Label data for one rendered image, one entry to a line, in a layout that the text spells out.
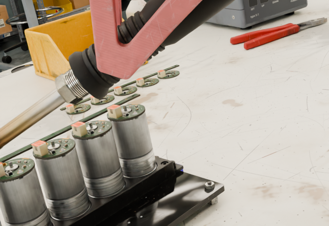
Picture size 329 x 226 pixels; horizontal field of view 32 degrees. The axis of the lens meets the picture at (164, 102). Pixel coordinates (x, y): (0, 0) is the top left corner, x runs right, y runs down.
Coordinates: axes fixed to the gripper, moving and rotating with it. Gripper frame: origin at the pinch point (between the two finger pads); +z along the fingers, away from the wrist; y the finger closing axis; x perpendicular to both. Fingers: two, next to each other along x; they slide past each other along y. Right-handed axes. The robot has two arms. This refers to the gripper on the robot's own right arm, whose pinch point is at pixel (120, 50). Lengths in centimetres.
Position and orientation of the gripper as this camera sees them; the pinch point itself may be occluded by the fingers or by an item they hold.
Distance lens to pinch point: 26.0
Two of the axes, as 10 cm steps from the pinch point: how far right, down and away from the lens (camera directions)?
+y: -0.1, 3.5, -9.4
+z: -3.2, 8.9, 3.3
